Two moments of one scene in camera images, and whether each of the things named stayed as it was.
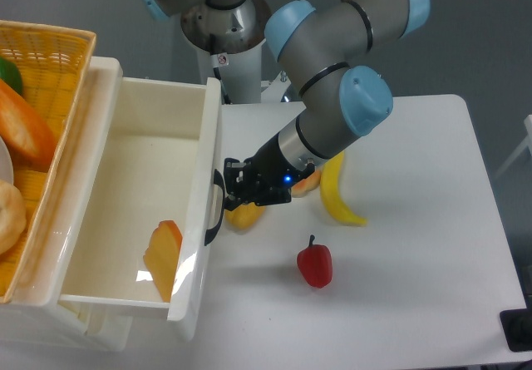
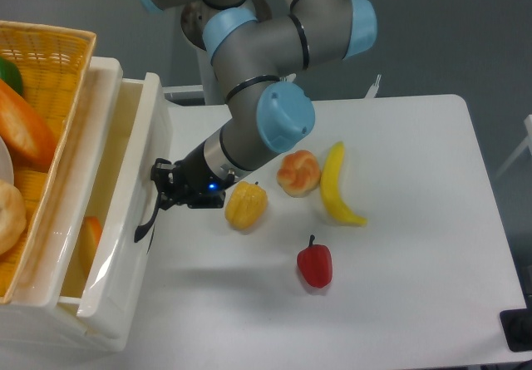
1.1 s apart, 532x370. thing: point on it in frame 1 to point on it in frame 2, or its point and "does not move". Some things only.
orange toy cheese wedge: (162, 255) to (90, 239)
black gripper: (265, 178) to (194, 182)
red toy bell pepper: (315, 263) does not move
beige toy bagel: (13, 214) does not move
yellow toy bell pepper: (245, 216) does not move
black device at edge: (517, 327) does not move
